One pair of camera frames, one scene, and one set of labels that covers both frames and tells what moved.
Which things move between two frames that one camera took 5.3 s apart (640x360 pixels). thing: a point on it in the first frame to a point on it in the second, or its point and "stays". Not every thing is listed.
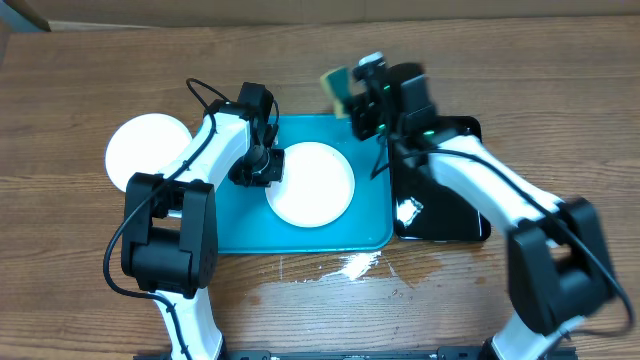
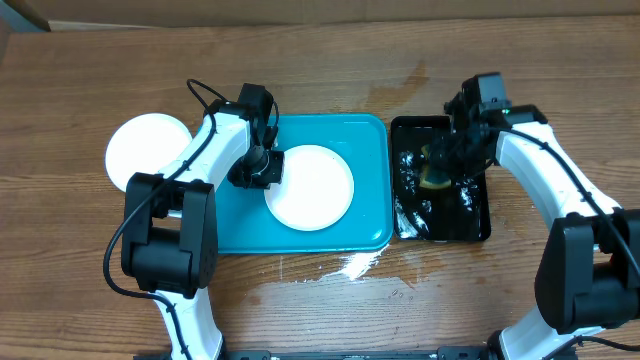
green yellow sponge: x=339 y=84 to x=435 y=182
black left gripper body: x=260 y=169 stays
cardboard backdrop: x=60 y=15 stays
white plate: x=318 y=186 stays
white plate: x=144 y=143 stays
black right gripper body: x=381 y=122 to x=454 y=158
